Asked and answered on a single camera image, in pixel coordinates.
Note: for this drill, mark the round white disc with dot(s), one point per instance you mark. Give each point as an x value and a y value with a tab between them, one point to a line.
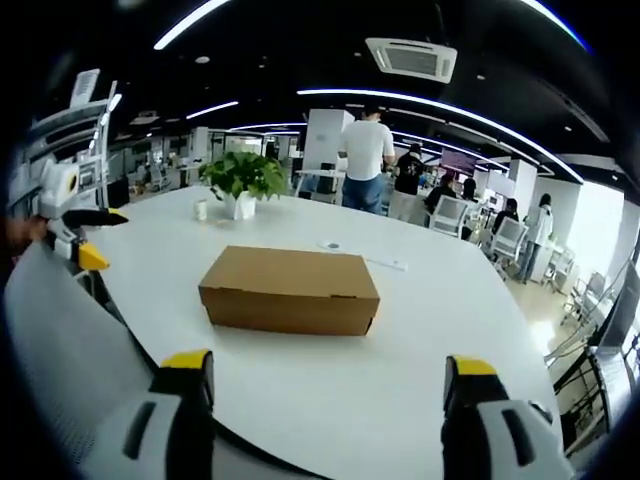
331	245

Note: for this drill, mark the brown cardboard shoe box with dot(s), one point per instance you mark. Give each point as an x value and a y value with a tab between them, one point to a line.
287	290

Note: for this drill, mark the small white cup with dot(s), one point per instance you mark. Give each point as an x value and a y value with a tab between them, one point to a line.
200	209

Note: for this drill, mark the white flat strip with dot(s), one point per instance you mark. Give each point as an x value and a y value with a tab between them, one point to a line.
386	262

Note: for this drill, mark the green potted plant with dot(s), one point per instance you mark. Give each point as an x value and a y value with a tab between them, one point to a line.
245	182

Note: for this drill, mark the person's left hand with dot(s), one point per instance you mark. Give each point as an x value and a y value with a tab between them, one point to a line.
22	235

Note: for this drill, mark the white office pillar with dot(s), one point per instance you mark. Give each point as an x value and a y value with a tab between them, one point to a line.
325	145

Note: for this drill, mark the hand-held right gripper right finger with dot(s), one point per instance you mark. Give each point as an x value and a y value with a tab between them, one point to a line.
480	415

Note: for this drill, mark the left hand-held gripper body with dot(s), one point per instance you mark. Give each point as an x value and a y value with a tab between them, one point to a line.
59	192

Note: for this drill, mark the white ceiling air conditioner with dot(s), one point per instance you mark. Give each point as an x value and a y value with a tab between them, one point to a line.
412	56

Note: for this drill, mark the white mesh office chair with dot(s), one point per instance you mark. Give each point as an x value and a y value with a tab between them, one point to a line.
450	212
510	240

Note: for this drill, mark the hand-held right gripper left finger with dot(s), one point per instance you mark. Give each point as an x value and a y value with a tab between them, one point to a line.
170	410

